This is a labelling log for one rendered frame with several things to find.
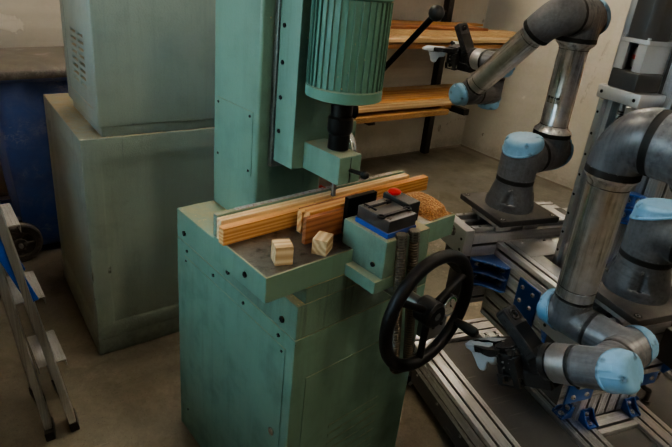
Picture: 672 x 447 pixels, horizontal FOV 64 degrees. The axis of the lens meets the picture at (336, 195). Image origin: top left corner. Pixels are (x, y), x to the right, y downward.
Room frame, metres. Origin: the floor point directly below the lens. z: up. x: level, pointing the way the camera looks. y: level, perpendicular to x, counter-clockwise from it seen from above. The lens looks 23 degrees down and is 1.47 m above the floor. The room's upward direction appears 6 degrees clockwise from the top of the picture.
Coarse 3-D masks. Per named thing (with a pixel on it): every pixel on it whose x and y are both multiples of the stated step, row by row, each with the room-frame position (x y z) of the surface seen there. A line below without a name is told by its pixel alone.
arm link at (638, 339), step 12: (600, 324) 0.88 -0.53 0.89; (612, 324) 0.88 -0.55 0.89; (588, 336) 0.88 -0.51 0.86; (600, 336) 0.86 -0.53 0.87; (612, 336) 0.85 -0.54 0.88; (624, 336) 0.84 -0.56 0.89; (636, 336) 0.85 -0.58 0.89; (648, 336) 0.86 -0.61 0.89; (636, 348) 0.82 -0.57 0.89; (648, 348) 0.83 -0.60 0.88; (648, 360) 0.82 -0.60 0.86
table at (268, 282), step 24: (216, 240) 1.04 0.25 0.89; (264, 240) 1.05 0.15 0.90; (336, 240) 1.09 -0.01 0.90; (432, 240) 1.25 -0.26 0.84; (240, 264) 0.97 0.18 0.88; (264, 264) 0.95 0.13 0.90; (312, 264) 0.98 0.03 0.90; (336, 264) 1.03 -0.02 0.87; (264, 288) 0.90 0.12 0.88; (288, 288) 0.94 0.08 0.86; (384, 288) 1.00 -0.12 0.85
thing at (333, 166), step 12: (312, 144) 1.25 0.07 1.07; (324, 144) 1.26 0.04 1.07; (312, 156) 1.24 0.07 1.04; (324, 156) 1.21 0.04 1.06; (336, 156) 1.18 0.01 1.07; (348, 156) 1.19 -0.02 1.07; (360, 156) 1.21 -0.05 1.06; (312, 168) 1.24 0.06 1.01; (324, 168) 1.21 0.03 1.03; (336, 168) 1.18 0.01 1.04; (348, 168) 1.19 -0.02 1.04; (336, 180) 1.17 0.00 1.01; (348, 180) 1.19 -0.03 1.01
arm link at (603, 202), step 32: (608, 128) 0.94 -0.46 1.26; (640, 128) 0.88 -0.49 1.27; (608, 160) 0.91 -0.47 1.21; (608, 192) 0.91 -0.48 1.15; (576, 224) 0.95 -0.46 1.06; (608, 224) 0.91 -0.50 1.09; (576, 256) 0.92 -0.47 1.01; (608, 256) 0.92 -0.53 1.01; (576, 288) 0.91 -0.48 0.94; (544, 320) 0.95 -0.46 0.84; (576, 320) 0.90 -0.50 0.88
